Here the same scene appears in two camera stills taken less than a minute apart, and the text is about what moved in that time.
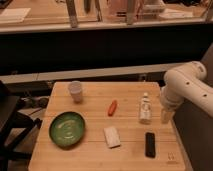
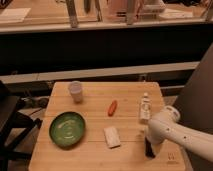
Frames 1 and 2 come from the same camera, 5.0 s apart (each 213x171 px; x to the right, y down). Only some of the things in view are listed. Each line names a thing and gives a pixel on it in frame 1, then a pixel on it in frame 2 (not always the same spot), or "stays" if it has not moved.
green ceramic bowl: x=67 y=128 stays
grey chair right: x=195 y=126 stays
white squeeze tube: x=145 y=109 stays
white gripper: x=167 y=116 -> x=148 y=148
